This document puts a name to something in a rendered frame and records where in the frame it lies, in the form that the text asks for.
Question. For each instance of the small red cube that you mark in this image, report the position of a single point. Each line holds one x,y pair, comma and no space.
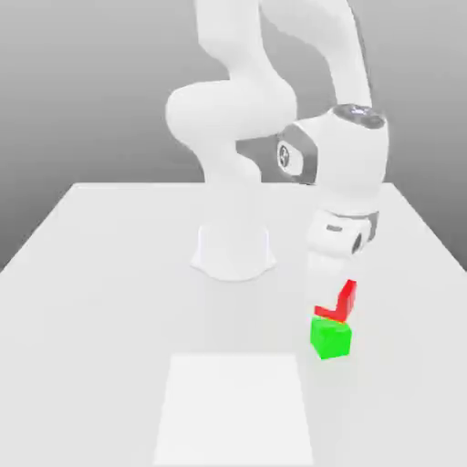
346,300

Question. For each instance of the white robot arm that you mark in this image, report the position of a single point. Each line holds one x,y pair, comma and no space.
233,109

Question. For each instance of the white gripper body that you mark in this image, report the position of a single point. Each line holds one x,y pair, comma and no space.
325,268

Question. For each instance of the small green cube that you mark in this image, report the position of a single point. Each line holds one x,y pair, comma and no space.
330,339

